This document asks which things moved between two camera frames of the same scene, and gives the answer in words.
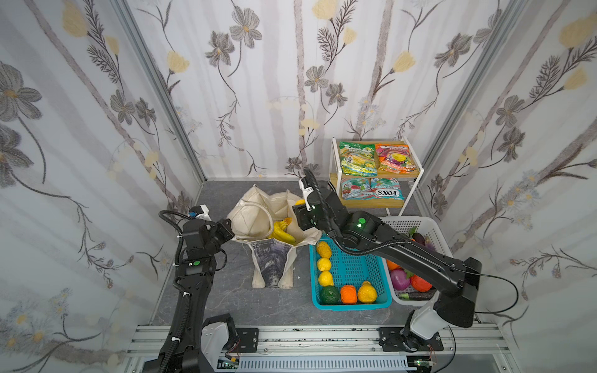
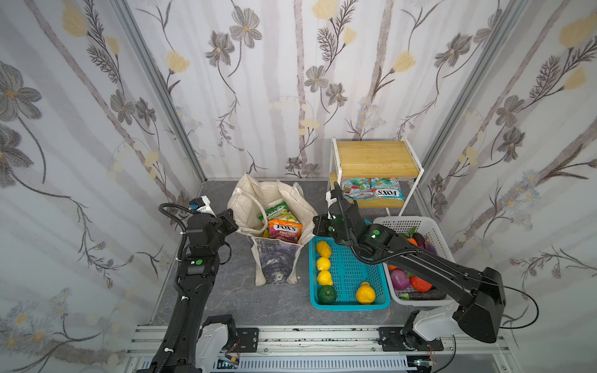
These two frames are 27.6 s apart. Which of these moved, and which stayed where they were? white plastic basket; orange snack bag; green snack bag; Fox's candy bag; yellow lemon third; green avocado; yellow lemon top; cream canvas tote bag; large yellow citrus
Moved: orange snack bag; cream canvas tote bag; green snack bag
Stayed: yellow lemon top; large yellow citrus; Fox's candy bag; green avocado; yellow lemon third; white plastic basket
